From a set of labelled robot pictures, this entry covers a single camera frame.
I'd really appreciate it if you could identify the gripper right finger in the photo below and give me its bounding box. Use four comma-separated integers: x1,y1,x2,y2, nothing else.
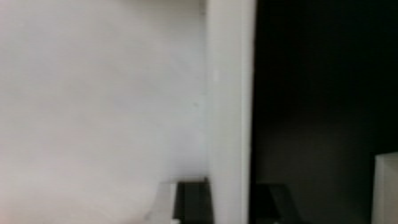
256,184,304,224

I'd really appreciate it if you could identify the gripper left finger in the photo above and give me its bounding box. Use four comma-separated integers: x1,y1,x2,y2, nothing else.
174,181,213,224

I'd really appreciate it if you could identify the white square tabletop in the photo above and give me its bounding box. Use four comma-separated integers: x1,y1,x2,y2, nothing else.
0,0,256,224

